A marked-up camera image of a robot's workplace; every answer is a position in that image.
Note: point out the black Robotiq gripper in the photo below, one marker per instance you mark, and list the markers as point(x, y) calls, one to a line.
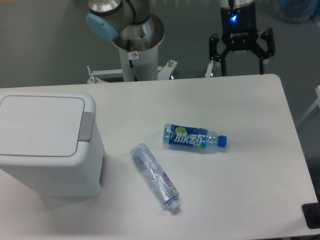
point(238, 27)

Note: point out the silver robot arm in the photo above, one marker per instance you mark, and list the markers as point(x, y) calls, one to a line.
point(107, 18)

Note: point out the white trash can body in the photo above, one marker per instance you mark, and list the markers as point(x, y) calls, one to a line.
point(79, 175)

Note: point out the white trash can lid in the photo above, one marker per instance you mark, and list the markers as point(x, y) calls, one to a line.
point(40, 126)

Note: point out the blue translucent bag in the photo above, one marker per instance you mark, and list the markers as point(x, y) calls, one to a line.
point(295, 11)

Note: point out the blue labelled drink bottle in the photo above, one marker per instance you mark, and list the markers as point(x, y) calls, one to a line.
point(192, 139)

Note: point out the clear crushed water bottle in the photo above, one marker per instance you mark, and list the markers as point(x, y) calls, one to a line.
point(155, 176)

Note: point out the black clamp on table edge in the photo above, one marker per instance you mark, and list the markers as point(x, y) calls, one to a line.
point(311, 212)

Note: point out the white pedestal base frame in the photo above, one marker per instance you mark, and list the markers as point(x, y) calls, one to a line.
point(133, 71)

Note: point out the white frame at right edge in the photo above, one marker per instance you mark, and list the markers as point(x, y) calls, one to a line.
point(312, 111)

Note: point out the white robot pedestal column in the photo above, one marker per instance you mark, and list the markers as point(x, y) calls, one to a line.
point(138, 60)

